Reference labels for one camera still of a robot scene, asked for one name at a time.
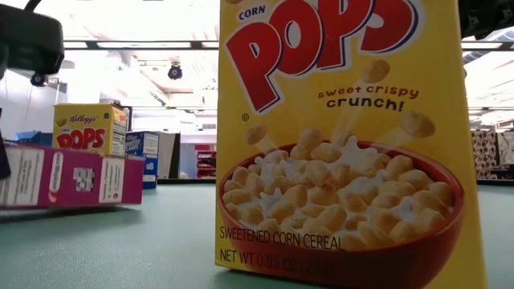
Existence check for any green table mat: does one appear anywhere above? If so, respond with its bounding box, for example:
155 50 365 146
0 183 514 289

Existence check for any blue Frosted Flakes cereal box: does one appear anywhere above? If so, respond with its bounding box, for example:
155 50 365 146
124 131 160 190

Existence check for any white panel with black edge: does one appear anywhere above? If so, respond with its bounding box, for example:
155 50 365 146
156 131 182 180

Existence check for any black ceiling spotlight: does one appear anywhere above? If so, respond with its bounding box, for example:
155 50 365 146
167 62 184 81
30 71 48 88

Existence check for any red storage shelf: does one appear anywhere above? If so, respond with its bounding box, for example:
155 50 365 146
195 144 218 179

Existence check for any blue tarp cover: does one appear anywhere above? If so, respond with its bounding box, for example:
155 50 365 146
15 130 54 148

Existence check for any yellow Corn Pops cereal box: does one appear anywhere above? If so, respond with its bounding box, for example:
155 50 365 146
51 102 129 158
214 0 489 289

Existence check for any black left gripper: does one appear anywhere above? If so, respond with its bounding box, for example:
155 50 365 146
0 3 65 77

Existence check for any brown patterned cloth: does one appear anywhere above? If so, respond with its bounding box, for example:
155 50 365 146
471 128 499 180

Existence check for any grey patterned cloth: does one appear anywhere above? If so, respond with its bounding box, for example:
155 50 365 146
497 131 514 165

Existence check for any pink Raisin Bran cereal box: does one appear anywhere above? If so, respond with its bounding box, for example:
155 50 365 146
0 143 145 210

